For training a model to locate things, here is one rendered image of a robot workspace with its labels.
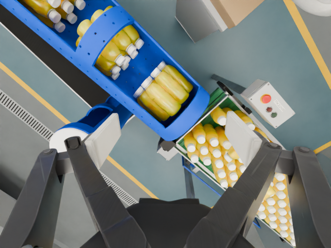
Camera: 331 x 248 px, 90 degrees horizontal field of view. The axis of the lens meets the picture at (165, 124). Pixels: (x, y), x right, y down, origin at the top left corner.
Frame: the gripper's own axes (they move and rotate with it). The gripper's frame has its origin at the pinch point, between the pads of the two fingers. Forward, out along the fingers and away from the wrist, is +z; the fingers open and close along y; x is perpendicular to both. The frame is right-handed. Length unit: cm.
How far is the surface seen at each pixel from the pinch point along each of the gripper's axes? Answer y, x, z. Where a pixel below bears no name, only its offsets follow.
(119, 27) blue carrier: -17.0, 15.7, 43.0
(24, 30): -134, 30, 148
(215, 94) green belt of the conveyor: 23, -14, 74
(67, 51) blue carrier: -36, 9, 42
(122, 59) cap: -19, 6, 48
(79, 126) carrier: -51, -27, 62
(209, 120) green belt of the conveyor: 21, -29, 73
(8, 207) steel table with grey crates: -222, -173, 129
